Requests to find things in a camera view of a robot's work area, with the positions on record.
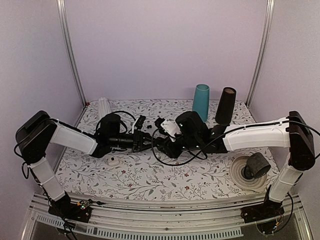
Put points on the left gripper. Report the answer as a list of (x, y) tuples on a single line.
[(139, 137)]

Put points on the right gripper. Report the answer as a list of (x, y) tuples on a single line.
[(169, 149)]

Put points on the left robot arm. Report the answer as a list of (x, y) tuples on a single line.
[(33, 138)]

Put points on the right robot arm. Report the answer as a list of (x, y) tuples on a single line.
[(189, 132)]

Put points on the white case with black earbud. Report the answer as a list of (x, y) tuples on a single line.
[(112, 162)]

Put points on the white ribbed vase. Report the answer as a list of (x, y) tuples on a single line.
[(103, 108)]

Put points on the teal vase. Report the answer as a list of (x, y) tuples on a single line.
[(201, 101)]

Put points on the black vase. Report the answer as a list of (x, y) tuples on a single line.
[(226, 105)]

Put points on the dark grey mug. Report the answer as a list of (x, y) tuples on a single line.
[(256, 166)]

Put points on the beige ribbed plate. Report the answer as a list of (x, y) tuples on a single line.
[(236, 173)]

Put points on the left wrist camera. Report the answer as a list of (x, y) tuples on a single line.
[(138, 124)]

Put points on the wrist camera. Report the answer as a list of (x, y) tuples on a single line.
[(138, 124), (168, 128)]

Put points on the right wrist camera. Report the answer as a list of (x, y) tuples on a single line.
[(168, 128)]

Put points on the front aluminium rail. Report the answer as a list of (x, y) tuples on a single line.
[(210, 219)]

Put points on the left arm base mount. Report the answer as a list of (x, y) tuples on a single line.
[(65, 209)]

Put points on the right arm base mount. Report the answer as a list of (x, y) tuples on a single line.
[(265, 210)]

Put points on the left aluminium frame post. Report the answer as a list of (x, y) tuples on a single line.
[(62, 13)]

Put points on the aluminium frame post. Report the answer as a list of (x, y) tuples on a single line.
[(268, 18), (62, 13)]

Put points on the right aluminium frame post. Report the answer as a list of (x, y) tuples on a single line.
[(268, 18)]

